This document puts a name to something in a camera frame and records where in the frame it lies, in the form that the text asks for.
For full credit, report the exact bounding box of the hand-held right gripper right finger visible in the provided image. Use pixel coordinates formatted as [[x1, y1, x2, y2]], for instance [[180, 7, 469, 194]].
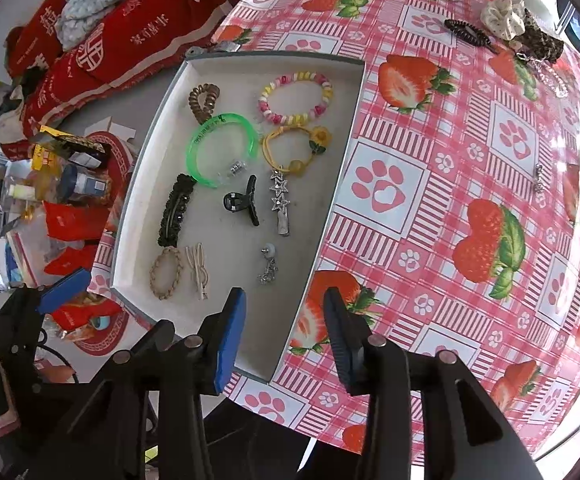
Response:
[[323, 288, 545, 480]]

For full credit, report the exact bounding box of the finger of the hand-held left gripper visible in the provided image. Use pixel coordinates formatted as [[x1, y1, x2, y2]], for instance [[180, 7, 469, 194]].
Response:
[[0, 267, 93, 357]]

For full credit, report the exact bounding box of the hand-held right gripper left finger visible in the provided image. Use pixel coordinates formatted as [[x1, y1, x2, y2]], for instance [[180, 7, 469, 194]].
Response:
[[20, 287, 247, 480]]

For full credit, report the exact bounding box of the white shallow tray box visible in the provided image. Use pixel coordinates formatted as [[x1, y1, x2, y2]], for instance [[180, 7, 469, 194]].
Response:
[[110, 51, 367, 386]]

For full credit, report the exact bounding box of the gold bracelet with black beads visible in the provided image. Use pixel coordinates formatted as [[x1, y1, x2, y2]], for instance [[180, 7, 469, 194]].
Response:
[[261, 125, 333, 180]]

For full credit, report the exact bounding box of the green translucent bangle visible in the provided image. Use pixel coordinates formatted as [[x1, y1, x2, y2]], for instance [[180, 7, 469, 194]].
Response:
[[186, 112, 259, 189]]

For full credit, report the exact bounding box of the red packet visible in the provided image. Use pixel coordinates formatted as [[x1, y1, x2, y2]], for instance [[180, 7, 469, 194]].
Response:
[[50, 297, 123, 333], [45, 242, 101, 276], [44, 202, 113, 243]]

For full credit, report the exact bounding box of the clear plastic bag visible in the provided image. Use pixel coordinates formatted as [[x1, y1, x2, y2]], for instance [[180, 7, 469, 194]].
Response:
[[0, 215, 66, 288]]

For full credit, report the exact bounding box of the beige hair clip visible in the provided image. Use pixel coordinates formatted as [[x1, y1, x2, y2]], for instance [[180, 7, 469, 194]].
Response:
[[186, 243, 211, 301]]

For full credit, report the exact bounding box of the silver dangling earring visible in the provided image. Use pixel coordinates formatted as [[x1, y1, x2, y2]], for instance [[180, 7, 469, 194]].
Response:
[[256, 242, 279, 286]]

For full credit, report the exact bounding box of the blue lid jar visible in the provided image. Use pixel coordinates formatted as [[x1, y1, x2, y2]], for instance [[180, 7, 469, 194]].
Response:
[[56, 162, 110, 206]]

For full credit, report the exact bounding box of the silver star hair clip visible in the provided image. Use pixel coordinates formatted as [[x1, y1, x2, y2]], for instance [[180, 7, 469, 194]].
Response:
[[269, 170, 291, 237]]

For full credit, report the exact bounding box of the dark long hair claw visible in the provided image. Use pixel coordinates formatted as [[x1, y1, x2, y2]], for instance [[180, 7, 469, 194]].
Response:
[[157, 173, 195, 248]]

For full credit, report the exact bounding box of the red round patterned tray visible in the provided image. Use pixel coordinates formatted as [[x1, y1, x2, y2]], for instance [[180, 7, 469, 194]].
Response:
[[40, 130, 138, 361]]

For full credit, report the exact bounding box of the black claw clip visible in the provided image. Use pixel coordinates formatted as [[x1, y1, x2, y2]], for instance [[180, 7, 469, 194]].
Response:
[[223, 175, 261, 228]]

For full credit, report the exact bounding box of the yellow black snack packet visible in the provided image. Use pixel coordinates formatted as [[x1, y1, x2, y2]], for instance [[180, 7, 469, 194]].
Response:
[[30, 126, 112, 170]]

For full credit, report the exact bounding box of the white cardboard piece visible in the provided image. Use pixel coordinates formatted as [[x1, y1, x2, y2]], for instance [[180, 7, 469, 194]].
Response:
[[86, 117, 137, 147]]

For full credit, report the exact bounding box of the pink strawberry print tablecloth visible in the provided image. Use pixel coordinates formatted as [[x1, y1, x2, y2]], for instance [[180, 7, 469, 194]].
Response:
[[87, 0, 580, 456]]

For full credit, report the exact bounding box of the red printed blanket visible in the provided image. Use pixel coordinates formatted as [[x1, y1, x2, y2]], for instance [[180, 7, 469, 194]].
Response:
[[0, 0, 251, 141]]

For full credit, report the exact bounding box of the white dotted scrunchie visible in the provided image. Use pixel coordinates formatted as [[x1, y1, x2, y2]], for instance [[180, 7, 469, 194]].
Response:
[[480, 0, 526, 41]]

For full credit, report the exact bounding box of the black cable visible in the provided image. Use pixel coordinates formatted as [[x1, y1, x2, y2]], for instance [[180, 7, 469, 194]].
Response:
[[35, 330, 78, 383]]

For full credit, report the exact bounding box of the beige braided hair tie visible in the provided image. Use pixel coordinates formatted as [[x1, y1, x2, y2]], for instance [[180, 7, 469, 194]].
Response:
[[149, 246, 185, 302]]

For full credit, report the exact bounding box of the pink yellow bead bracelet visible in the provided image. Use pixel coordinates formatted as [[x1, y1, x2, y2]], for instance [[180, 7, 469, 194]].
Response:
[[258, 72, 335, 127]]

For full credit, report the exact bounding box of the brown spiral hair tie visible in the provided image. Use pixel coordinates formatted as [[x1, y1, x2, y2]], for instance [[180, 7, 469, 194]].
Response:
[[188, 83, 221, 125]]

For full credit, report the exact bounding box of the black spiral hair tie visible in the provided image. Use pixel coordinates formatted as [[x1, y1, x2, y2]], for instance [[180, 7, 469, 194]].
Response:
[[444, 18, 495, 51]]

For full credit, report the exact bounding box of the clear bead bracelet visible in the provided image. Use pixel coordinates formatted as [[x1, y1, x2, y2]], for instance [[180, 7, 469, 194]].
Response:
[[517, 52, 569, 98]]

